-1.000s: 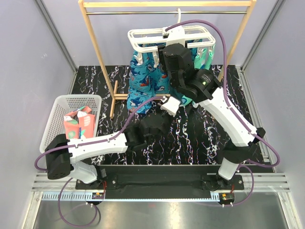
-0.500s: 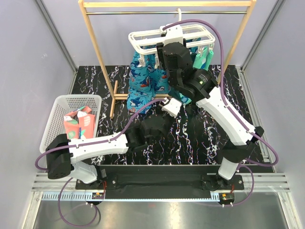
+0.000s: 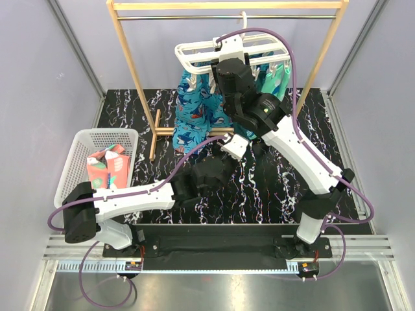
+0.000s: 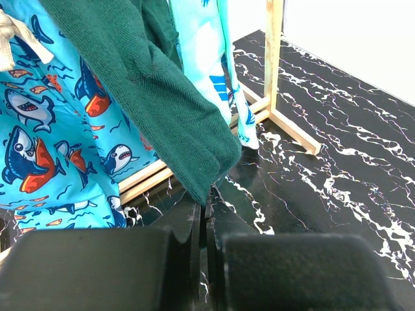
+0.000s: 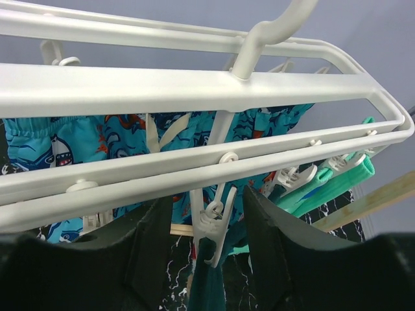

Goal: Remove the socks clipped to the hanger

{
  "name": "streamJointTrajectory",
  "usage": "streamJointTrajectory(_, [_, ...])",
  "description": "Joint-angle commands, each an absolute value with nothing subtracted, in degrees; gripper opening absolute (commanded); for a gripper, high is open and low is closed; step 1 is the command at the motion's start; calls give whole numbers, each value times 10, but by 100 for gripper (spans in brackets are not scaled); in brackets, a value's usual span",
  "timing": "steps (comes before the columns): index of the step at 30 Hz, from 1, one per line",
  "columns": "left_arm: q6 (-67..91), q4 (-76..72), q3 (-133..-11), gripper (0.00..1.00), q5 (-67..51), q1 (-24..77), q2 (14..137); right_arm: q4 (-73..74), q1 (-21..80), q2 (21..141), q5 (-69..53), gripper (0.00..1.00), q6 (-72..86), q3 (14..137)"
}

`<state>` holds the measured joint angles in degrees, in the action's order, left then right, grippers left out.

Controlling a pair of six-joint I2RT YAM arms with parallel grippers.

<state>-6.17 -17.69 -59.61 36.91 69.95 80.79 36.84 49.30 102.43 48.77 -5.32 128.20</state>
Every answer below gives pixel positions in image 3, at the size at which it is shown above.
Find blue shark print shorts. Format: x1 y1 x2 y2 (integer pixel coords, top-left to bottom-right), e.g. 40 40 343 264
171 54 276 154

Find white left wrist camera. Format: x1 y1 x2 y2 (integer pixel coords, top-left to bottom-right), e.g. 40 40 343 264
220 133 249 161

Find white plastic clip hanger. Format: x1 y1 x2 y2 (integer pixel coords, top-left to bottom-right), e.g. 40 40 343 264
174 12 294 93

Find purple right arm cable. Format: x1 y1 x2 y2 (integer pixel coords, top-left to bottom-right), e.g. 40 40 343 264
215 27 375 279

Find mint green sock left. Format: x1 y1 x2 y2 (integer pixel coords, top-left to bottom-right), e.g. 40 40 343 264
234 64 289 140

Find pink sock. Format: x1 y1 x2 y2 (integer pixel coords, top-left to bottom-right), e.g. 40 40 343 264
105 151 130 189
86 144 125 189

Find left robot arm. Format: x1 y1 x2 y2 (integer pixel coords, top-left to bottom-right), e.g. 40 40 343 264
63 143 246 257

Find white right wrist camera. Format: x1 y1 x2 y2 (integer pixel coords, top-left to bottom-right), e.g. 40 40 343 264
211 34 245 63

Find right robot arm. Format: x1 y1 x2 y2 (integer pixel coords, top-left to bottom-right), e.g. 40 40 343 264
212 58 355 257

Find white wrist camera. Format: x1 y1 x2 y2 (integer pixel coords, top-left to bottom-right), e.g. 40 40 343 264
220 133 249 161
211 34 245 63

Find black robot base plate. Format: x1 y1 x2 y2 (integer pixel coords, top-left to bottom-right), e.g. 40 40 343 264
102 224 337 273

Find white perforated plastic basket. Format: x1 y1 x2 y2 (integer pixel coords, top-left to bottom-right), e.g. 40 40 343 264
54 128 139 208

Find wooden clothes rack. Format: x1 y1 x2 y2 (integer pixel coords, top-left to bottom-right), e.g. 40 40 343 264
106 1 349 161

